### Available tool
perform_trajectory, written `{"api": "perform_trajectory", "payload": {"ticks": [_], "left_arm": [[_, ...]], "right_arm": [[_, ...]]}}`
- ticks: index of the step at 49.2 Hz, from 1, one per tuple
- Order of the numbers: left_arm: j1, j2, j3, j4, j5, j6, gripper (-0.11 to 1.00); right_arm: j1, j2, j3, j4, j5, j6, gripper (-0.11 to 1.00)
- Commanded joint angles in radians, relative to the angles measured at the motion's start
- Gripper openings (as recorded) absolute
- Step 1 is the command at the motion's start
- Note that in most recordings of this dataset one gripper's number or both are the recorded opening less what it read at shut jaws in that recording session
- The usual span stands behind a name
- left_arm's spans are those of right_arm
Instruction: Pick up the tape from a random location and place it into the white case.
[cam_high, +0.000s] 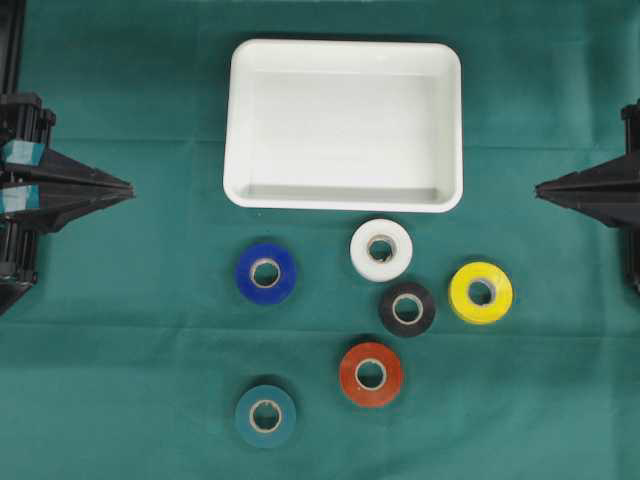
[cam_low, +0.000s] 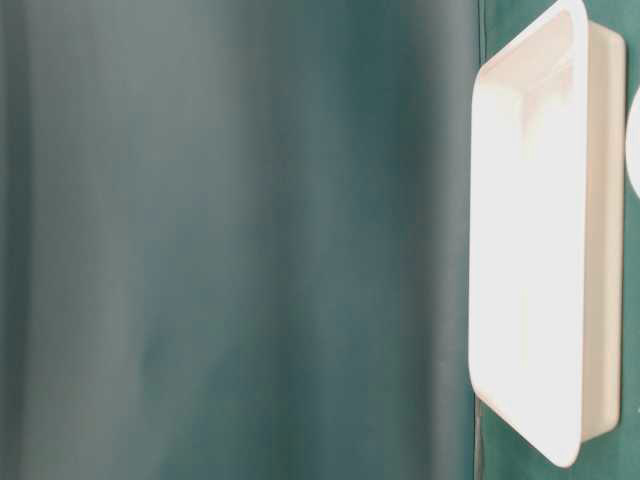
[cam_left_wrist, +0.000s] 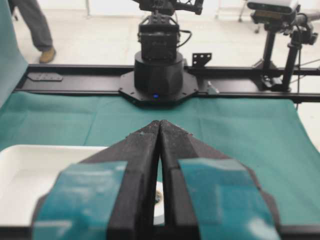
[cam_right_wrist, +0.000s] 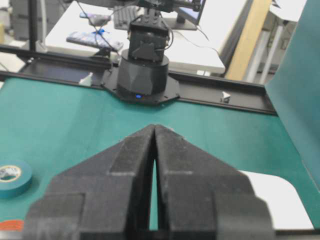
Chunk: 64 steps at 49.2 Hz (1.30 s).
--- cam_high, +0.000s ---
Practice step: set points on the black tape roll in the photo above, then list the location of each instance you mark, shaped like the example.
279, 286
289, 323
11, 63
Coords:
407, 309

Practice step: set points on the teal tape roll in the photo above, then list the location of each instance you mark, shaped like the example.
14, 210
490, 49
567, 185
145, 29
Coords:
265, 416

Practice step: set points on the black table edge frame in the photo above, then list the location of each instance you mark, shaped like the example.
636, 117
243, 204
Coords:
12, 14

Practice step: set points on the red tape roll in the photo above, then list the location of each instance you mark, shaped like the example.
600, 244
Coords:
371, 375

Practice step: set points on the white tape roll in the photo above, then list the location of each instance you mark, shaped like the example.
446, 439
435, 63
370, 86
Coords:
381, 250

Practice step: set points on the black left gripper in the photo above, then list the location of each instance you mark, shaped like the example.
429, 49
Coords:
26, 128

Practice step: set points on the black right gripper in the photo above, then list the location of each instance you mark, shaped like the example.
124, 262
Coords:
608, 192

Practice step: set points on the white rectangular plastic tray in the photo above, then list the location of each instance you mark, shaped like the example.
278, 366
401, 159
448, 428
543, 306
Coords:
344, 125

